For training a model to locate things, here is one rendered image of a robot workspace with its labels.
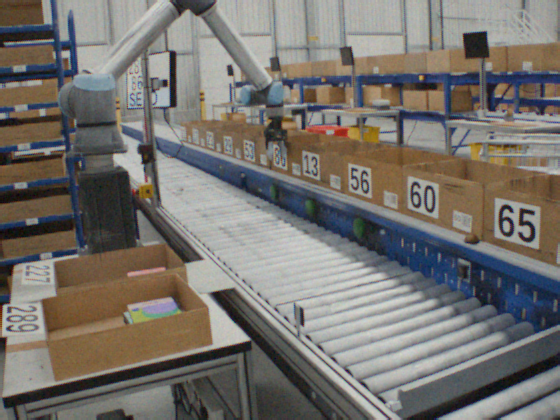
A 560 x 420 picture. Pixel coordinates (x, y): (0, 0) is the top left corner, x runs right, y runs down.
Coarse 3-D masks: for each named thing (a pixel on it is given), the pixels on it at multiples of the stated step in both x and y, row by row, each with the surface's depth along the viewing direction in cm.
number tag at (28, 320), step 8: (24, 304) 127; (32, 304) 128; (40, 304) 129; (8, 312) 121; (16, 312) 122; (24, 312) 122; (32, 312) 123; (40, 312) 124; (8, 320) 116; (16, 320) 117; (24, 320) 118; (32, 320) 118; (40, 320) 119; (8, 328) 112; (16, 328) 113; (24, 328) 113; (32, 328) 114; (40, 328) 115; (8, 336) 109
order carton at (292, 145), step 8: (288, 136) 289; (296, 136) 291; (304, 136) 293; (312, 136) 295; (320, 136) 295; (328, 136) 287; (336, 136) 279; (288, 144) 264; (296, 144) 256; (288, 152) 265; (296, 152) 257; (272, 160) 285; (288, 160) 267; (296, 160) 258; (272, 168) 287; (280, 168) 277; (288, 168) 268; (296, 176) 261
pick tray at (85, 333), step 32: (96, 288) 140; (128, 288) 144; (160, 288) 148; (64, 320) 137; (96, 320) 141; (160, 320) 120; (192, 320) 124; (64, 352) 111; (96, 352) 114; (128, 352) 118; (160, 352) 122
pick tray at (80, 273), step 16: (80, 256) 168; (96, 256) 170; (112, 256) 172; (128, 256) 174; (144, 256) 177; (160, 256) 179; (176, 256) 165; (64, 272) 166; (80, 272) 168; (96, 272) 171; (112, 272) 173; (128, 272) 175; (160, 272) 151; (176, 272) 153; (64, 288) 140; (80, 288) 142
